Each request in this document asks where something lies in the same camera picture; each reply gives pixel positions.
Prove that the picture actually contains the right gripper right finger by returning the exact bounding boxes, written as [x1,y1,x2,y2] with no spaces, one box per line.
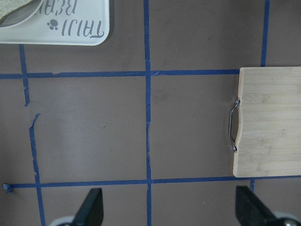
[235,186,277,226]

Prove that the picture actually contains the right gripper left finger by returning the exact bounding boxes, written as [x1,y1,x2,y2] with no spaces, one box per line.
[73,188,104,226]

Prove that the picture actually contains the cream round plate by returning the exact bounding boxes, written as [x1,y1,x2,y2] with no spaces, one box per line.
[0,0,44,29]

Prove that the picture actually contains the bread slice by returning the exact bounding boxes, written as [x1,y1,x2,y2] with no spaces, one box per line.
[0,0,33,20]

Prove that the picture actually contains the wooden cutting board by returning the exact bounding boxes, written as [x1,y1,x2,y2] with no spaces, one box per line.
[233,66,301,178]

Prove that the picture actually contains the cream bear tray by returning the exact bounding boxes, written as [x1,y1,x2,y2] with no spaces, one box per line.
[0,0,110,46]

